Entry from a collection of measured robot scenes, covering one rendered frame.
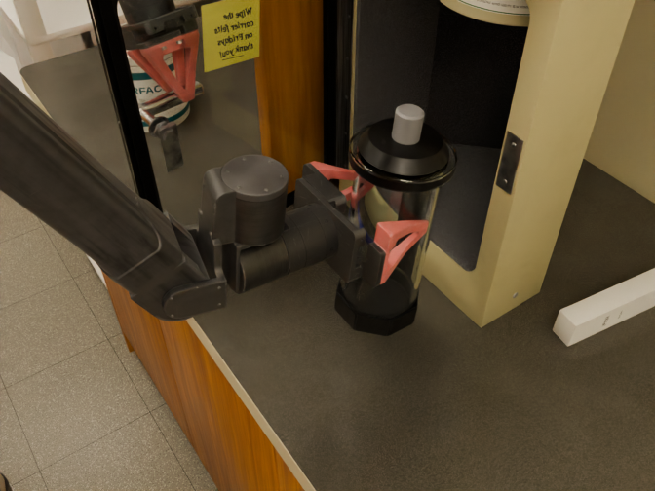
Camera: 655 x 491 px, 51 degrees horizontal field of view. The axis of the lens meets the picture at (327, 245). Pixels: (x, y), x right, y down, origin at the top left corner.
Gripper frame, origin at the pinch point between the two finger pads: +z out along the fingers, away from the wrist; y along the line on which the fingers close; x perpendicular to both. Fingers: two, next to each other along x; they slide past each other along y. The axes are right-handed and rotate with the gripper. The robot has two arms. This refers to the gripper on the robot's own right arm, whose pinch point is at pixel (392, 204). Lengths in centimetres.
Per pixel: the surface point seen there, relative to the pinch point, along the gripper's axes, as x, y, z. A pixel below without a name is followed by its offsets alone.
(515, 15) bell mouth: -17.8, 1.5, 13.6
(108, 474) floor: 120, 59, -23
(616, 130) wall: 11, 8, 56
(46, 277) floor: 119, 136, -14
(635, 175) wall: 17, 2, 56
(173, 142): -0.7, 19.8, -15.6
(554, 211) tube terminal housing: 4.2, -6.6, 20.4
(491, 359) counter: 21.3, -11.1, 11.3
